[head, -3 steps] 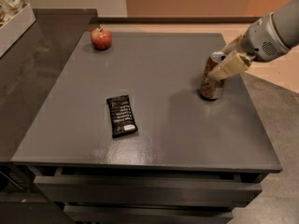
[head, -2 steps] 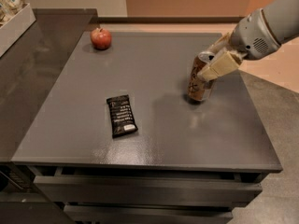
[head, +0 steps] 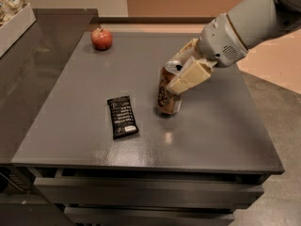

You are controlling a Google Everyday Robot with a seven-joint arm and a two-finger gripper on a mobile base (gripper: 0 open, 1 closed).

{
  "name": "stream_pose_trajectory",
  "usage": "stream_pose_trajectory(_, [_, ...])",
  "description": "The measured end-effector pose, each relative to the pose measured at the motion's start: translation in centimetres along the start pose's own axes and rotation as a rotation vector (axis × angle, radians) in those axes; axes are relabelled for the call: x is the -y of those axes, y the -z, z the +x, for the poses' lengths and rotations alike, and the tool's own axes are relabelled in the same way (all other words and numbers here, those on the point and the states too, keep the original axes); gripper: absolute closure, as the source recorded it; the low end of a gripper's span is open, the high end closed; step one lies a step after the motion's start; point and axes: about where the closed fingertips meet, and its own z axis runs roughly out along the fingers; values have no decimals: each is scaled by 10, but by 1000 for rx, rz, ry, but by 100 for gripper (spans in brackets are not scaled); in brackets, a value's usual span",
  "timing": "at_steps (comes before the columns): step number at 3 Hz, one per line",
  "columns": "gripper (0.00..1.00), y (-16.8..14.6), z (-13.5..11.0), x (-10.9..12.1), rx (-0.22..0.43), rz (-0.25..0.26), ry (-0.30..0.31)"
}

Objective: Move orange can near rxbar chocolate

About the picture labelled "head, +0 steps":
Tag white snack box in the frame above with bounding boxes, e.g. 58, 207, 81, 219
0, 4, 36, 57

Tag black rxbar chocolate wrapper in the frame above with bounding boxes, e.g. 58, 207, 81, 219
107, 96, 139, 139

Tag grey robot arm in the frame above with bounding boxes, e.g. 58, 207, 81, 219
166, 0, 301, 94

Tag grey drawer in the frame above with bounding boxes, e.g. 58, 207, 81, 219
35, 178, 263, 209
64, 207, 234, 226

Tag upper grey drawer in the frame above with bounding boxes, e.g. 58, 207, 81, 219
35, 178, 263, 209

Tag red apple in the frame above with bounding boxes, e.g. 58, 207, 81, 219
91, 28, 113, 51

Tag snack bags in box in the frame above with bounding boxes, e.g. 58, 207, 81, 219
0, 0, 24, 26

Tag lower grey drawer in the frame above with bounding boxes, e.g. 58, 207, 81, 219
64, 207, 234, 226

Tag orange soda can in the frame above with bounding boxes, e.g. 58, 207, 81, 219
157, 59, 182, 115

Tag dark grey side counter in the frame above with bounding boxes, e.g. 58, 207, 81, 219
0, 8, 98, 165

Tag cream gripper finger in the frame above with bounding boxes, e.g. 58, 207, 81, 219
166, 56, 217, 94
176, 38, 201, 61

